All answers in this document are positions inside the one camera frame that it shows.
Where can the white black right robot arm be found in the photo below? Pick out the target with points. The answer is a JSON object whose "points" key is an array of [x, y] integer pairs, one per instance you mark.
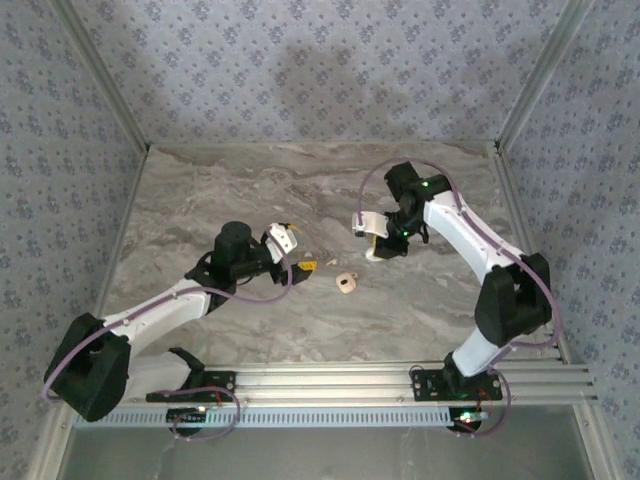
{"points": [[510, 305]]}

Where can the aluminium table side rail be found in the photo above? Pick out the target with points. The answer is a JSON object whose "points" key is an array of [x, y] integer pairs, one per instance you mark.
{"points": [[510, 200], [131, 200]]}

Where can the aluminium mounting rail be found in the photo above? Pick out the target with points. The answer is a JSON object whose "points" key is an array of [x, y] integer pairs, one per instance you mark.
{"points": [[325, 382]]}

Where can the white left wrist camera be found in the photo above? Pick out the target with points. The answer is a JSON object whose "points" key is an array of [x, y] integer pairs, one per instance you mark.
{"points": [[280, 242]]}

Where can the beige charging case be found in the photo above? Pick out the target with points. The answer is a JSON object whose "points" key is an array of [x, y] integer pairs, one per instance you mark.
{"points": [[345, 284]]}

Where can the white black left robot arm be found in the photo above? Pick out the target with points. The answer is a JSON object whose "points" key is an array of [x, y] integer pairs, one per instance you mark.
{"points": [[90, 370]]}

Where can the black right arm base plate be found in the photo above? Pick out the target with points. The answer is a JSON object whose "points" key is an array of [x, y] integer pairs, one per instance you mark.
{"points": [[430, 387]]}

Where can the aluminium corner post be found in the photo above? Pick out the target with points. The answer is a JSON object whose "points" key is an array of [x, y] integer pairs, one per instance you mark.
{"points": [[100, 75], [545, 75]]}

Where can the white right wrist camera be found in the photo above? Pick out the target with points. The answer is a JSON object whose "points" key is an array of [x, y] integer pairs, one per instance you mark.
{"points": [[372, 223]]}

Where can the white round charging case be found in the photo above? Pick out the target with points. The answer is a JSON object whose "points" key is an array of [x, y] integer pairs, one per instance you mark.
{"points": [[373, 255]]}

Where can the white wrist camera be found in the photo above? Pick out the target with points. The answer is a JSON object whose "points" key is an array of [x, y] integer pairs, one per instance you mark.
{"points": [[280, 242], [372, 223]]}

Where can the aluminium frame leg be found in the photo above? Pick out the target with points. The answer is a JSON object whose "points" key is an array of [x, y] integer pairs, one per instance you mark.
{"points": [[50, 445], [595, 440]]}

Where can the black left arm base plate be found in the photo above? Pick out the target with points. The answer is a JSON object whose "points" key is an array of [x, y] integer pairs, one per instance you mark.
{"points": [[220, 385]]}

